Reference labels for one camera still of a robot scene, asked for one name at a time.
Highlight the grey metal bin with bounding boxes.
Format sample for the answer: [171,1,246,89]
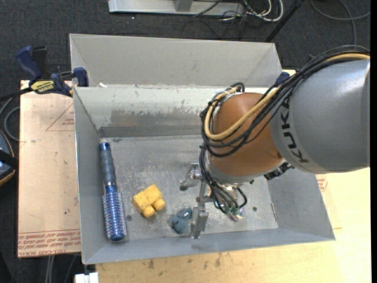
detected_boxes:
[69,33,336,265]

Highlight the blue round hairbrush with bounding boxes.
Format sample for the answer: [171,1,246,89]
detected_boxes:
[98,141,128,242]

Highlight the small blue-grey toy animal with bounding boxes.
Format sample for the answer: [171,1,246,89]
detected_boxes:
[170,207,193,235]

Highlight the yellow toy block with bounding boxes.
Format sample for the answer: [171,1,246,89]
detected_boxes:
[131,183,167,219]

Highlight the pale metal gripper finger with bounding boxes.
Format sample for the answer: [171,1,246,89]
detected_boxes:
[190,206,199,240]
[197,206,209,238]

